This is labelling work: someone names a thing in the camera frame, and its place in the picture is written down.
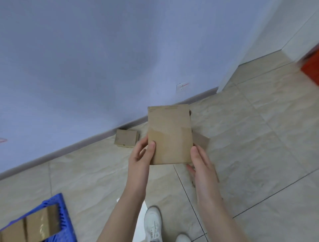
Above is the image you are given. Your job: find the small brown cardboard box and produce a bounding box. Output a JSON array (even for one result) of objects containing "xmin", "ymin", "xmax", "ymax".
[{"xmin": 114, "ymin": 129, "xmax": 140, "ymax": 148}]

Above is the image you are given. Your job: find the white left sneaker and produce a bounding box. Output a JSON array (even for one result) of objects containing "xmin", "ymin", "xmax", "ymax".
[{"xmin": 144, "ymin": 206, "xmax": 163, "ymax": 242}]

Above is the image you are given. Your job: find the taped cardboard box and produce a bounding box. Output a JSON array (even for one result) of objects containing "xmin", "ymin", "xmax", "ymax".
[
  {"xmin": 23, "ymin": 203, "xmax": 61, "ymax": 242},
  {"xmin": 0, "ymin": 220, "xmax": 26, "ymax": 242}
]

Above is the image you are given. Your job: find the person's right forearm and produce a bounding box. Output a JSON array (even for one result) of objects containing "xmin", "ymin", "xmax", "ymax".
[{"xmin": 197, "ymin": 197, "xmax": 253, "ymax": 242}]

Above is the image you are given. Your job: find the person's left forearm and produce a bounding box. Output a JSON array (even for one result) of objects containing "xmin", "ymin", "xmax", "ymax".
[{"xmin": 96, "ymin": 191, "xmax": 147, "ymax": 242}]

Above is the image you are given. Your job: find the orange red object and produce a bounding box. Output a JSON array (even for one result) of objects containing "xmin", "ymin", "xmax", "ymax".
[{"xmin": 300, "ymin": 43, "xmax": 319, "ymax": 87}]

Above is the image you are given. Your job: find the person's left hand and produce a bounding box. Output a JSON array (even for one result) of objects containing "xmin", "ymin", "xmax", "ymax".
[{"xmin": 126, "ymin": 136, "xmax": 157, "ymax": 198}]

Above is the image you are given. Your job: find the grey baseboard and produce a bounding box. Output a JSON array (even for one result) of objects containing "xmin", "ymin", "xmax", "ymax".
[{"xmin": 0, "ymin": 86, "xmax": 220, "ymax": 181}]

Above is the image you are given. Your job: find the blue plastic crate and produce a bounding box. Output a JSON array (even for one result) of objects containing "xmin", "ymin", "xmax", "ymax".
[{"xmin": 0, "ymin": 193, "xmax": 77, "ymax": 242}]

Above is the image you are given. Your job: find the person's right hand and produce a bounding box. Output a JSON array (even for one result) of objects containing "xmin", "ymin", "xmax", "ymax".
[{"xmin": 186, "ymin": 145, "xmax": 223, "ymax": 203}]

